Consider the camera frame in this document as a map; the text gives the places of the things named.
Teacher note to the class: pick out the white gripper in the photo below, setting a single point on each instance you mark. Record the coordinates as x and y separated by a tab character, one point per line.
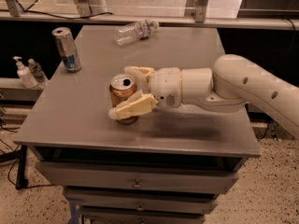
164	86

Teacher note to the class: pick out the orange LaCroix can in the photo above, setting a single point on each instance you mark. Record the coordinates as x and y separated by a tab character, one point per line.
122	92

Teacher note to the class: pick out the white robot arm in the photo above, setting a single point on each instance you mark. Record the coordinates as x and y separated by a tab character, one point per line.
225	87

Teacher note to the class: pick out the clear plastic water bottle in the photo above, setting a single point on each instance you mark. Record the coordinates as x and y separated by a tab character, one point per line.
135	31

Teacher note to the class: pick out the silver blue energy drink can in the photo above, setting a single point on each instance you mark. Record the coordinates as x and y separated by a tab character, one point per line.
67	49

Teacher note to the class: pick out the small clear bottle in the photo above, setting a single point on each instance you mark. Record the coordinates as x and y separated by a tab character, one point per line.
37	72

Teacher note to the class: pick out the white pump dispenser bottle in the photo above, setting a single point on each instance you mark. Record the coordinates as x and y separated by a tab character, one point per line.
25	74

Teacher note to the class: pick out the grey drawer cabinet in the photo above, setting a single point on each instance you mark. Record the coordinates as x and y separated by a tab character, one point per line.
70	124

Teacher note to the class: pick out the top grey drawer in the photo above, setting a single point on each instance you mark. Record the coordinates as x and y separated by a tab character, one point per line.
136	177

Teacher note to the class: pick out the grey drawer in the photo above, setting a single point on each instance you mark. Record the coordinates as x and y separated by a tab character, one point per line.
141	201
136	177
144	217

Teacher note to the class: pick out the middle grey drawer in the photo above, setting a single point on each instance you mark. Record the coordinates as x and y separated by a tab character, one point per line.
141	201

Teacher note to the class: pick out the bottom grey drawer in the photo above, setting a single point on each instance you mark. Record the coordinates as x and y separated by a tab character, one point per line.
144	217

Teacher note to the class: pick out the black metal stand leg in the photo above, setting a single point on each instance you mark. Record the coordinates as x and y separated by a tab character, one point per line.
21	181

